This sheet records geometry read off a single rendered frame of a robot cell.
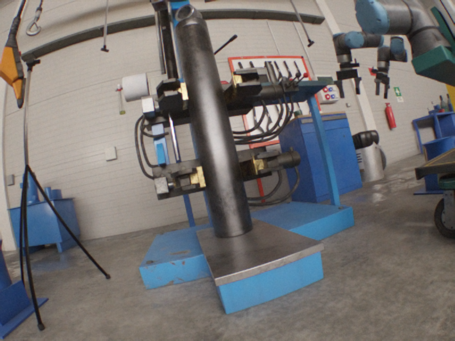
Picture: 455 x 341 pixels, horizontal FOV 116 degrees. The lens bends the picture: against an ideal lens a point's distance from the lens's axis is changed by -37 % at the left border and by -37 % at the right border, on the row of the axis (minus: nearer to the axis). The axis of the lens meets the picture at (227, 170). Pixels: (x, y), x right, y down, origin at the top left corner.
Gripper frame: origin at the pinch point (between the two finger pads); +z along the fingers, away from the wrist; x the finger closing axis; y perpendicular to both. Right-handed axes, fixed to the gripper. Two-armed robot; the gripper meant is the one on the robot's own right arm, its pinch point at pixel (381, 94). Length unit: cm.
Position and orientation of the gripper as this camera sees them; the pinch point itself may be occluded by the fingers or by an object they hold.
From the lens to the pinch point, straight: 163.9
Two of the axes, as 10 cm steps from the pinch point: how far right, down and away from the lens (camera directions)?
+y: 4.3, 2.8, -8.6
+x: 9.0, -0.6, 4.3
